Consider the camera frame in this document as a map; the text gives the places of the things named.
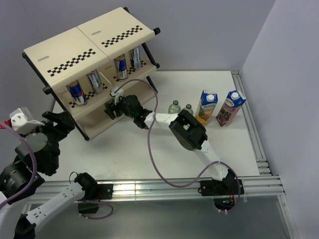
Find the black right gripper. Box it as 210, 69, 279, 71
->
105, 96, 136, 120

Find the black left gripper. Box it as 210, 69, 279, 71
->
19, 110, 75, 170

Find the energy drink can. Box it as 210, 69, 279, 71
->
114, 54, 128, 80
86, 70, 103, 94
66, 80, 87, 106
129, 46, 142, 70

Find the glass bottle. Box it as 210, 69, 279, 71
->
168, 100, 181, 114
183, 104, 194, 115

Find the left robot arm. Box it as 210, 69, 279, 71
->
0, 108, 97, 239

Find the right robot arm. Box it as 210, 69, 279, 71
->
105, 95, 238, 194

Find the beige three-tier shelf rack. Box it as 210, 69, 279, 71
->
22, 7, 160, 140

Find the pineapple juice carton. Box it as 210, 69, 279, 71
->
194, 90, 218, 125

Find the red grape juice carton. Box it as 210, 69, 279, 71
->
216, 90, 247, 127

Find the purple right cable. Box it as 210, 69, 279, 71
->
117, 79, 241, 212

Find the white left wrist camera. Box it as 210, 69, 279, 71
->
2, 108, 45, 135

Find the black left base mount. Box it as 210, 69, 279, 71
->
77, 183, 113, 216

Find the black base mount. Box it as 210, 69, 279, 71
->
197, 179, 244, 214
77, 183, 113, 216

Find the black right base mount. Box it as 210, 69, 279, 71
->
197, 179, 244, 214

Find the aluminium rail frame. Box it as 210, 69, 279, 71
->
29, 71, 299, 239

